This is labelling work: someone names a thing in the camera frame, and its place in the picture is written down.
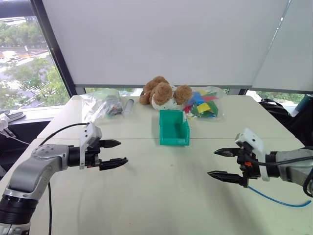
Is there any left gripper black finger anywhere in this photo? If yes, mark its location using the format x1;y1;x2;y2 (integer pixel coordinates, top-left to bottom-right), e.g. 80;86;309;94
98;139;122;149
99;157;129;171

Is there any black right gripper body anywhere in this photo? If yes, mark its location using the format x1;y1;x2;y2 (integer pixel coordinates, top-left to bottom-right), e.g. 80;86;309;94
236;141;262;188

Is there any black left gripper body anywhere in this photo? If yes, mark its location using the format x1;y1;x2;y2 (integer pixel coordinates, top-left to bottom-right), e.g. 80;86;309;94
85;139;103;171

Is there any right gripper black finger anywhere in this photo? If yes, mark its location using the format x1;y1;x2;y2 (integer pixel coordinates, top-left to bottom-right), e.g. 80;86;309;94
207;170;246;185
214;147;243;158

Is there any clear bag of dark parts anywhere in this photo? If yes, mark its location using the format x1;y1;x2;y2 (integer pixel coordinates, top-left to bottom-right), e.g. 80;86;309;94
81;88;123;122

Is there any grey cylindrical tube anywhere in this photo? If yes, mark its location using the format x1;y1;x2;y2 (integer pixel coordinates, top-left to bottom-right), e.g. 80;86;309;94
122;98;135;118

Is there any clear bag of coloured pieces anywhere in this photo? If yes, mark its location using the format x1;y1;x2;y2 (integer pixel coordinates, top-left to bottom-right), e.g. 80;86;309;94
181;86;227;122

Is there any green plastic storage bin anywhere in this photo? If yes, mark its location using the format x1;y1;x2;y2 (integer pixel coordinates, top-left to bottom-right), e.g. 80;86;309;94
158;109;191;146

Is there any black backpack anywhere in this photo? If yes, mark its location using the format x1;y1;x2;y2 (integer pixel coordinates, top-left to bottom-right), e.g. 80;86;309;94
258;94;313;149

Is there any brown plush dog toy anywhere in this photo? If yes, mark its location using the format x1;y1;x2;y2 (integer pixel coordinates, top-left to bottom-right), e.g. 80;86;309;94
139;76;193;111

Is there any grey object on windowsill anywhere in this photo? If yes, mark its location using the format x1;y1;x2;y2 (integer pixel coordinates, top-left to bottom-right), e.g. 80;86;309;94
0;110;25;121

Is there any white crumpled plastic object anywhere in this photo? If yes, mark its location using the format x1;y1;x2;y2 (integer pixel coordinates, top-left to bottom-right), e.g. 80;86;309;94
0;115;12;134

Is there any narrow white roller blind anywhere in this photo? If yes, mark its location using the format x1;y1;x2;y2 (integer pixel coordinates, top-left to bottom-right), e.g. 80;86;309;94
251;0;313;94

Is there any wide white roller blind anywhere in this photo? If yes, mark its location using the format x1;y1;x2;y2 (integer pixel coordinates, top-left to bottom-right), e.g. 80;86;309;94
41;0;294;88

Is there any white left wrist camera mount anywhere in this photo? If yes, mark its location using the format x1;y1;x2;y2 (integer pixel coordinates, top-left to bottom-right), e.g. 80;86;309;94
79;121;102;170

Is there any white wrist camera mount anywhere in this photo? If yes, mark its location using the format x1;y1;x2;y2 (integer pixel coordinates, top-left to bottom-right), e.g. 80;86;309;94
79;121;102;170
234;127;271;182

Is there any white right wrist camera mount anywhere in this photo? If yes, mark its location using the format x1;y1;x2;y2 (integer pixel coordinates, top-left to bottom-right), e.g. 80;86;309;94
234;127;271;182

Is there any thin blue plastic tube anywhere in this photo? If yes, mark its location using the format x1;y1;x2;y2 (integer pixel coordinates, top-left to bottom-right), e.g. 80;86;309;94
247;186;312;208

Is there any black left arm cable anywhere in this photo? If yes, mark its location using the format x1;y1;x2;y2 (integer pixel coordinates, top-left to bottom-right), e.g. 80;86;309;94
38;123;89;235

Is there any black window frame post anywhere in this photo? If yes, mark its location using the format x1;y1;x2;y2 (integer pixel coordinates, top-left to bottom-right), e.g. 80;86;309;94
23;0;77;97

